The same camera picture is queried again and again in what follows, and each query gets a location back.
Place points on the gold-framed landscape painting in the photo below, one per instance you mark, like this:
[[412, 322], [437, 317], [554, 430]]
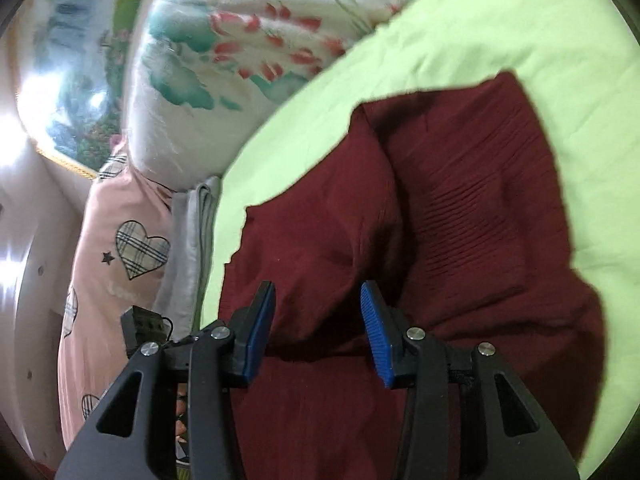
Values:
[[75, 60]]

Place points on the dark red hooded sweater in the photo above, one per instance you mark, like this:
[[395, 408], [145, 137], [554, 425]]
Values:
[[400, 240]]

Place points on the grey folded towel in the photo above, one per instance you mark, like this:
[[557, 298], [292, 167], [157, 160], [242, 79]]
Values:
[[192, 240]]

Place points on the white floral blanket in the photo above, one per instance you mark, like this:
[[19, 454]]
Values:
[[215, 60]]

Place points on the light green bed sheet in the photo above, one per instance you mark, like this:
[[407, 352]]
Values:
[[500, 25]]

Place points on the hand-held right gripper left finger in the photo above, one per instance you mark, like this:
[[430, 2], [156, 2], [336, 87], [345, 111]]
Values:
[[261, 330]]

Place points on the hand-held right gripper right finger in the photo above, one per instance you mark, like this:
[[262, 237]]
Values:
[[375, 332]]

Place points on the person's left hand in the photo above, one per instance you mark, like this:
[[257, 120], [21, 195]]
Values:
[[180, 417]]

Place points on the pink pillow with plaid hearts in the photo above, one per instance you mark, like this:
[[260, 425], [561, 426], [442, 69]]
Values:
[[105, 300]]

